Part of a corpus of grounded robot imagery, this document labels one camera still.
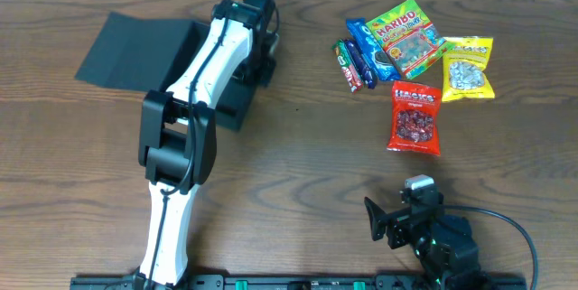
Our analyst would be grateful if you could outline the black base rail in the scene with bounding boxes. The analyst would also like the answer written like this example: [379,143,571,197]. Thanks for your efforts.
[70,273,528,290]

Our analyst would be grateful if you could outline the dark blue candy bar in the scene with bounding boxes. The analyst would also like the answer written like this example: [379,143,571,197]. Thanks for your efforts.
[344,40,378,89]

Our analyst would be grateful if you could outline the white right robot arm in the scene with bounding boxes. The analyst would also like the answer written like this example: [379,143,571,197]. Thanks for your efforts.
[364,184,497,290]

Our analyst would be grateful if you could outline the yellow Hacks candy bag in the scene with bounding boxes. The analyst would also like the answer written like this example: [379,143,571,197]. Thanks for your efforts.
[442,36,495,102]

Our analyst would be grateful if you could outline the blue Oreo pack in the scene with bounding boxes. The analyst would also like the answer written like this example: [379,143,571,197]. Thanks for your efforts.
[346,18,401,81]

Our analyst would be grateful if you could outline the black box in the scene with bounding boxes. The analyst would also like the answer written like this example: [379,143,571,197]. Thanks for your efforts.
[76,13,257,134]

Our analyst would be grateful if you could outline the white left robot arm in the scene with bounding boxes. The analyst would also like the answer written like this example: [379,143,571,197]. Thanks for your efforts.
[131,0,279,289]

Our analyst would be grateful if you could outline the red Hacks candy bag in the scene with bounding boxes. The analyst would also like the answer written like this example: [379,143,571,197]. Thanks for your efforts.
[387,80,442,155]

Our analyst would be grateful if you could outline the green red KitKat bar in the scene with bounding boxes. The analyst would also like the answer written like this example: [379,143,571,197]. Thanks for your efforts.
[332,40,364,93]

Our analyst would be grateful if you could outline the Haribo gummy bag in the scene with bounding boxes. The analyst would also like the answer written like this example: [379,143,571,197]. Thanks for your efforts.
[366,0,455,80]

